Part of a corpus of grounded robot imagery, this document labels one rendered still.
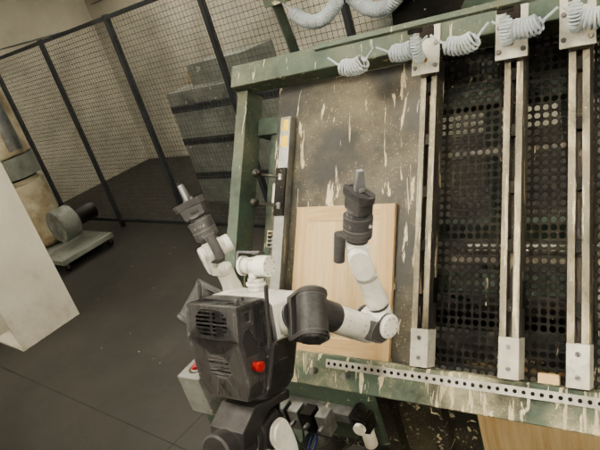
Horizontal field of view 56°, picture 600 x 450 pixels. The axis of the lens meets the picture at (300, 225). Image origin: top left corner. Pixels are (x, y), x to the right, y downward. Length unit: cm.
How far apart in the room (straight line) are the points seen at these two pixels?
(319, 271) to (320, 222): 19
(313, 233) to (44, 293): 371
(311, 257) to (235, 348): 74
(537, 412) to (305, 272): 96
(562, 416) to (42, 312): 460
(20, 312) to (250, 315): 405
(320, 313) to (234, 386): 33
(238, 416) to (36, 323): 400
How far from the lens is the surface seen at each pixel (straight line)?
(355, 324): 170
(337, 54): 228
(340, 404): 218
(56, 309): 564
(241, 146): 251
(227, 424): 176
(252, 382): 165
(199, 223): 199
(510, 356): 185
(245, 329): 160
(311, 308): 159
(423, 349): 194
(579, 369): 181
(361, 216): 159
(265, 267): 171
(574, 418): 186
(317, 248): 221
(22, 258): 546
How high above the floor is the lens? 214
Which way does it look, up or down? 22 degrees down
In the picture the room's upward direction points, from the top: 18 degrees counter-clockwise
